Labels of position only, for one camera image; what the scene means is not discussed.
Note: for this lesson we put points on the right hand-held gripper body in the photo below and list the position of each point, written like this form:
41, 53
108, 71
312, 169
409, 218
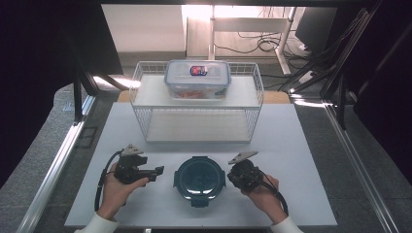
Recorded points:
246, 174

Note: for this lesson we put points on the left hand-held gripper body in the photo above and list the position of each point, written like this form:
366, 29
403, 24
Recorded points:
129, 170

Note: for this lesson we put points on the round dark blue lid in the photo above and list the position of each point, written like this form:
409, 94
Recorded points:
199, 178

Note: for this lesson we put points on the rectangular clear plastic container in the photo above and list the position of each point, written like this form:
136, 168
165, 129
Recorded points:
181, 76

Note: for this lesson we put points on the person's left hand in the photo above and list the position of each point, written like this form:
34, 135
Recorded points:
113, 194

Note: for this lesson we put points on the person's right hand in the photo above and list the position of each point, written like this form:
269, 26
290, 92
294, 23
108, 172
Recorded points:
267, 200

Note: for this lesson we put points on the wooden board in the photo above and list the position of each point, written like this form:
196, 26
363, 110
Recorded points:
275, 97

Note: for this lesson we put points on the black metal stand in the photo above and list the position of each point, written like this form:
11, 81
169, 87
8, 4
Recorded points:
340, 103
77, 97

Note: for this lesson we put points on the black curtain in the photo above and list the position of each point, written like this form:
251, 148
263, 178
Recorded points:
29, 81

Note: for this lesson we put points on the white desk with metal legs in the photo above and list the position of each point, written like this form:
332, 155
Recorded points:
249, 24

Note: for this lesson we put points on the aluminium frame rail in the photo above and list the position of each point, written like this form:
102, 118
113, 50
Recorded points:
51, 174
362, 168

